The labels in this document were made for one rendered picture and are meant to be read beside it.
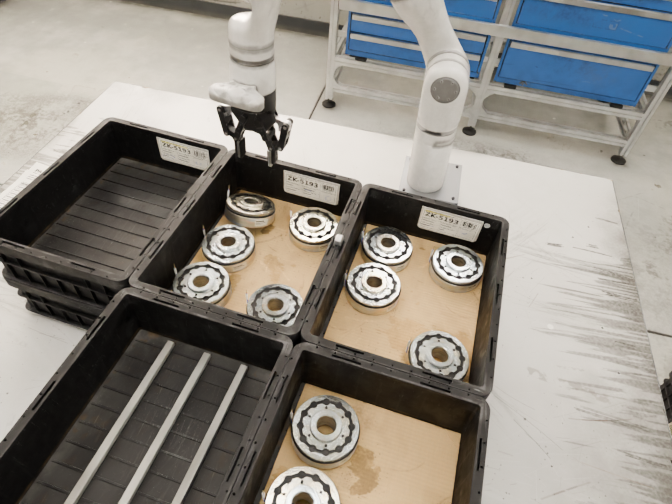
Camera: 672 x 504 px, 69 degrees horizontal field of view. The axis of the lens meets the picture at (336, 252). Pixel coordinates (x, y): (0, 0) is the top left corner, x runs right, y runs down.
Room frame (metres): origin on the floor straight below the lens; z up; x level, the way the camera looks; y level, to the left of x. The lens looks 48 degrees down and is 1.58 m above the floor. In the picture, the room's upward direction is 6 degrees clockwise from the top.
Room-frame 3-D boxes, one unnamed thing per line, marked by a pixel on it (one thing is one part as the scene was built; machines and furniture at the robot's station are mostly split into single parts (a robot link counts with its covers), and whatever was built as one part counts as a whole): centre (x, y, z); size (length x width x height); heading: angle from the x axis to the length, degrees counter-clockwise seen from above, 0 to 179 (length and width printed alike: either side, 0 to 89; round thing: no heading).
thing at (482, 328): (0.56, -0.15, 0.87); 0.40 x 0.30 x 0.11; 167
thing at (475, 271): (0.65, -0.24, 0.86); 0.10 x 0.10 x 0.01
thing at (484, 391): (0.56, -0.15, 0.92); 0.40 x 0.30 x 0.02; 167
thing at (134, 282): (0.63, 0.15, 0.92); 0.40 x 0.30 x 0.02; 167
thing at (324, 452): (0.30, -0.01, 0.86); 0.10 x 0.10 x 0.01
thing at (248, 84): (0.72, 0.17, 1.18); 0.11 x 0.09 x 0.06; 166
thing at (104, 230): (0.70, 0.44, 0.87); 0.40 x 0.30 x 0.11; 167
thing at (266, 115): (0.74, 0.17, 1.11); 0.08 x 0.08 x 0.09
